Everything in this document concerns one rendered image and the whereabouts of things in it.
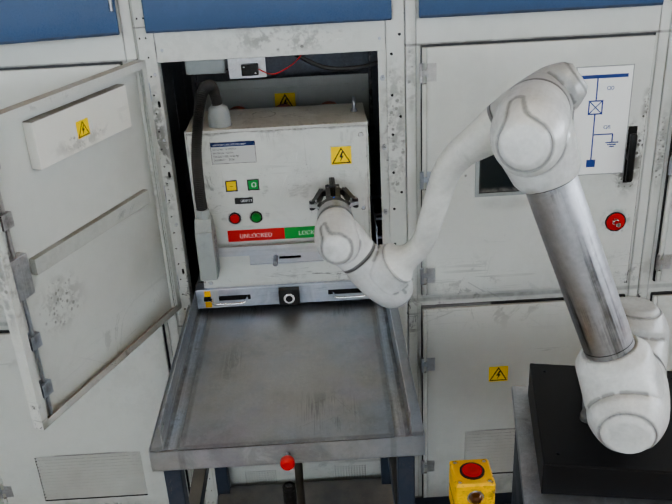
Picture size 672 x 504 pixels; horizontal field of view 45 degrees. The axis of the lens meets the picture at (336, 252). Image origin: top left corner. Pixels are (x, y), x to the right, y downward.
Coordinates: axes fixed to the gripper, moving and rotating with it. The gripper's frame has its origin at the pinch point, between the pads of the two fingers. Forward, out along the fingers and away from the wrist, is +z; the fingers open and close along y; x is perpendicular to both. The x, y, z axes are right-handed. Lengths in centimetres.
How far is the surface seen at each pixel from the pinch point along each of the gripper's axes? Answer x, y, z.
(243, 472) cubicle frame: -102, -35, 8
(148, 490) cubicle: -106, -67, 6
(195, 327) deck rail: -38, -41, -6
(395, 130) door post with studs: 12.2, 18.3, 8.3
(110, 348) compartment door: -35, -62, -19
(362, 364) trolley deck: -38.3, 4.9, -29.4
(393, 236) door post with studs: -19.6, 17.1, 8.2
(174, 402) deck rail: -37, -41, -43
